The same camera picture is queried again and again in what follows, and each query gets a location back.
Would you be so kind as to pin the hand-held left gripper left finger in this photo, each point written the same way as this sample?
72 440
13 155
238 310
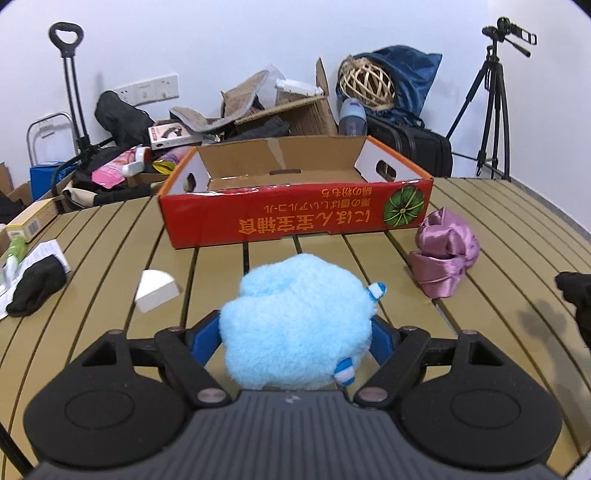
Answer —
205 334

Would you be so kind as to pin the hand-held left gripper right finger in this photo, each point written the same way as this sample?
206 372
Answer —
382 341

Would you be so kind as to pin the white wedge block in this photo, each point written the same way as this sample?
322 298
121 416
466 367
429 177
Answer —
154 290

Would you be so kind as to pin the light blue plush toy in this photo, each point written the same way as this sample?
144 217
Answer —
295 323

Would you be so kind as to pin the pink satin cloth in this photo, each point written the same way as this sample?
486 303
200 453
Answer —
445 251

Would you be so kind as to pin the red cardboard box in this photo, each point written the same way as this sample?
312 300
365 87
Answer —
295 217

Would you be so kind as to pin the tan slatted folding table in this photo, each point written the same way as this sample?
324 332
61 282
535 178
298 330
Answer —
115 258

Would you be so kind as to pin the black sock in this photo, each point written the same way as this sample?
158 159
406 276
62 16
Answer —
37 286

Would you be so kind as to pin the yellow plastic packet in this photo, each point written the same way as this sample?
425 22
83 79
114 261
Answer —
164 164

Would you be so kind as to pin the white paper sheet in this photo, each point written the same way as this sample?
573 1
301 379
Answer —
46 251

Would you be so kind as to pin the white bottle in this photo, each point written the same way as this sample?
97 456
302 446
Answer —
134 164

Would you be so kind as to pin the pink plastic packet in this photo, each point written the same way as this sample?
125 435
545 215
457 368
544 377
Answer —
111 173

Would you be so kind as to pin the black suitcase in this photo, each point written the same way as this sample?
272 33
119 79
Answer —
411 143

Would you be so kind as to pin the white box with black print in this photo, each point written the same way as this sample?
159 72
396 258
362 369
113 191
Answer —
173 134

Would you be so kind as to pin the green white tube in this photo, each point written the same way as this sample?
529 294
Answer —
16 251

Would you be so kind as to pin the small pale yellow carton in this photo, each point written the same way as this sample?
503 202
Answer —
32 219

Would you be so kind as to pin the grey felt slippers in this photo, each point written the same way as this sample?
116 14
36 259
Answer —
217 115

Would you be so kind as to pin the blue water bottle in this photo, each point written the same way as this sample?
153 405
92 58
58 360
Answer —
353 117

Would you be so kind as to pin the blue box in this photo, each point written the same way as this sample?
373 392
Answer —
44 175

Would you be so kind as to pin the black fabric bag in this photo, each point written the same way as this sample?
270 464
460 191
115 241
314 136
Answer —
122 117

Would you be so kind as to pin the open brown cardboard box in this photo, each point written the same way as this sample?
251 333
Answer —
21 191

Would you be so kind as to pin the torn brown cardboard box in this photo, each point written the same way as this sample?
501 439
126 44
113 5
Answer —
295 115

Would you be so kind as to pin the wicker ball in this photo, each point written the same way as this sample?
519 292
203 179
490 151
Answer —
367 85

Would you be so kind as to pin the white plastic tray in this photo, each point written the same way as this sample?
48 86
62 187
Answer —
295 86

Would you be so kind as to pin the dark blue velvet bag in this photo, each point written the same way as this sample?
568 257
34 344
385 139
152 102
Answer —
411 78

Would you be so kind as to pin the black camera tripod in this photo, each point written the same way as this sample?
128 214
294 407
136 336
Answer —
489 115

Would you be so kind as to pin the white wall outlet panel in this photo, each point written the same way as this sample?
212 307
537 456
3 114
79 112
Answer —
145 87

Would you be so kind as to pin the black camera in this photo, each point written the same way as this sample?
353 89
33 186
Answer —
508 32

